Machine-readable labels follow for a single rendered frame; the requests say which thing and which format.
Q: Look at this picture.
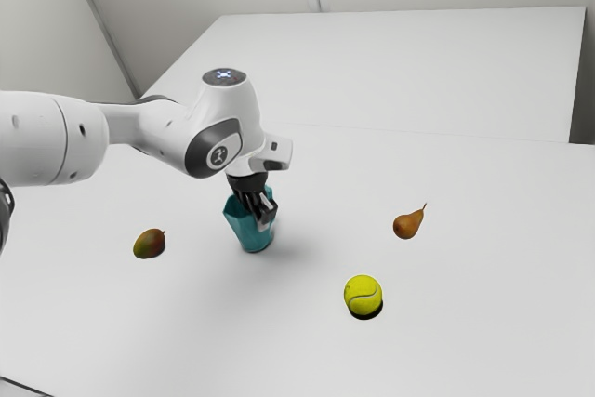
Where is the teal faceted mug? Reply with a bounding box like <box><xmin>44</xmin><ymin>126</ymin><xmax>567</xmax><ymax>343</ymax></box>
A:
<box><xmin>221</xmin><ymin>185</ymin><xmax>276</xmax><ymax>255</ymax></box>

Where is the brown pear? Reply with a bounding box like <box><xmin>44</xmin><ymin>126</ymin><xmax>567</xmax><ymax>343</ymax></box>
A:
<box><xmin>392</xmin><ymin>202</ymin><xmax>429</xmax><ymax>241</ymax></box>

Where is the green red mango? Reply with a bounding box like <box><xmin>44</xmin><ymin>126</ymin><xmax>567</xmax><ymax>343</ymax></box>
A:
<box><xmin>133</xmin><ymin>228</ymin><xmax>166</xmax><ymax>260</ymax></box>

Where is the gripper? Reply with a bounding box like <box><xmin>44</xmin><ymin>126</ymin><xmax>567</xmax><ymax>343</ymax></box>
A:
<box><xmin>226</xmin><ymin>171</ymin><xmax>279</xmax><ymax>232</ymax></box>

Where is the yellow tennis ball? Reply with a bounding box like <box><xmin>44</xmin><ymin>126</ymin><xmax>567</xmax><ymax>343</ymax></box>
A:
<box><xmin>343</xmin><ymin>274</ymin><xmax>384</xmax><ymax>316</ymax></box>

